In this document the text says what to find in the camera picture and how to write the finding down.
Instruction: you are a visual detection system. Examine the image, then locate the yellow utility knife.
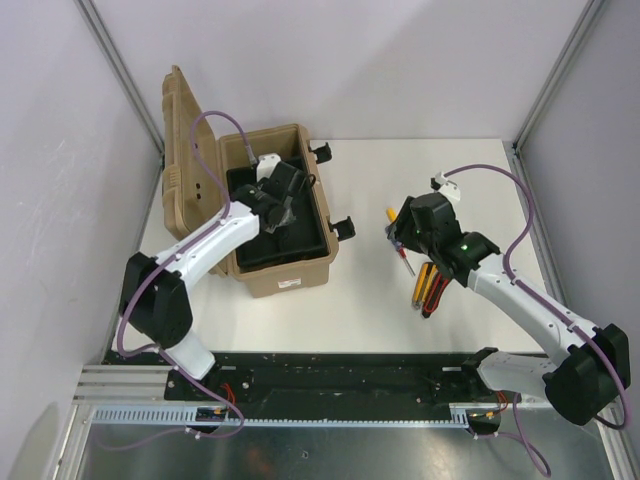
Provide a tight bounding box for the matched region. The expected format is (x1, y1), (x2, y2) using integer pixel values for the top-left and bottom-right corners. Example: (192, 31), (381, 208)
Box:
(411, 262), (438, 310)

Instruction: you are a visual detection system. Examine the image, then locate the black toolbox tray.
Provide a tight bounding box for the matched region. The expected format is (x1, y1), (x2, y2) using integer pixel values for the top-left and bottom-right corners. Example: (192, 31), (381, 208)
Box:
(226, 157), (328, 271)

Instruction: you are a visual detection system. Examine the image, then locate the red black utility knife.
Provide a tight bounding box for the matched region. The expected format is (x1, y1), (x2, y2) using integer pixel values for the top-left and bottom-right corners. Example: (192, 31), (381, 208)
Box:
(421, 273), (450, 319)

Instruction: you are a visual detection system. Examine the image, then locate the tan plastic toolbox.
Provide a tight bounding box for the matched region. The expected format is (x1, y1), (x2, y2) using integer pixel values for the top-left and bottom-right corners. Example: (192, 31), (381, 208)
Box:
(157, 66), (355, 298)

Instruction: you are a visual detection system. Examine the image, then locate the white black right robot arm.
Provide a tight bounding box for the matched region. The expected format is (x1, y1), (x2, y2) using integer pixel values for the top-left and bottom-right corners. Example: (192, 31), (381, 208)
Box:
(388, 193), (631, 425)

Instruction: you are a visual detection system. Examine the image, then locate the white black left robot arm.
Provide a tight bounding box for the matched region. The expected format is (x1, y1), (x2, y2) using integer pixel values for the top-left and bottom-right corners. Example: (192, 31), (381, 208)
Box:
(116, 156), (316, 400)

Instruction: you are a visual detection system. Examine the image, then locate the blue red screwdriver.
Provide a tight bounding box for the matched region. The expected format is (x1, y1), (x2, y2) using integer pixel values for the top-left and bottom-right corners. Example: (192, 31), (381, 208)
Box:
(385, 225), (415, 277)

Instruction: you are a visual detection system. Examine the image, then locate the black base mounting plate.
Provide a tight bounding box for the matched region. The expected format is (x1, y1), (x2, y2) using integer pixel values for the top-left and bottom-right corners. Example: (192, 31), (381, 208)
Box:
(164, 351), (524, 424)

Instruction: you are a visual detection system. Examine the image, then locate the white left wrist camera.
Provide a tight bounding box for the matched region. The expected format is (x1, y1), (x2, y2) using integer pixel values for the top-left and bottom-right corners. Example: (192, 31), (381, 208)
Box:
(256, 153), (281, 182)

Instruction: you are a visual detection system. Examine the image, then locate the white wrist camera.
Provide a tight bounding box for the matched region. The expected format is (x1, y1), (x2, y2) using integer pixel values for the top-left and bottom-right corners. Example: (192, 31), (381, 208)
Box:
(431, 172), (461, 205)
(256, 153), (281, 182)

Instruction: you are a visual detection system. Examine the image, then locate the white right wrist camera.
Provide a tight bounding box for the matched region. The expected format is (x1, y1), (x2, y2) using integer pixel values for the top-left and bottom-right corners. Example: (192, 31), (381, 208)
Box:
(431, 172), (461, 205)

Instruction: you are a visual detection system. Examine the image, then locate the right aluminium frame post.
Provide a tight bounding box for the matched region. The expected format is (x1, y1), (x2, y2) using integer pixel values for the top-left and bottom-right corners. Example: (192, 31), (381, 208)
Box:
(512, 0), (607, 154)

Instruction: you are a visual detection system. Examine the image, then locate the aluminium frame post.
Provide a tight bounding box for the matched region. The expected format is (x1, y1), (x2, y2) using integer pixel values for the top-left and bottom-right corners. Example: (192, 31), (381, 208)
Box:
(73, 0), (169, 154)
(512, 0), (607, 154)

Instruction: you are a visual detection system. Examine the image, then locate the grey slotted cable duct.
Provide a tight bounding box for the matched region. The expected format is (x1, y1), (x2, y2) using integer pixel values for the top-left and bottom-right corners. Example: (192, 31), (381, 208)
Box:
(91, 403), (490, 428)

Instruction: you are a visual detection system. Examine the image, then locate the left aluminium frame post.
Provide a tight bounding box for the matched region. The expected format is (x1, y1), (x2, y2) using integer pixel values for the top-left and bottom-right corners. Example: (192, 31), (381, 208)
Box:
(73, 0), (169, 154)

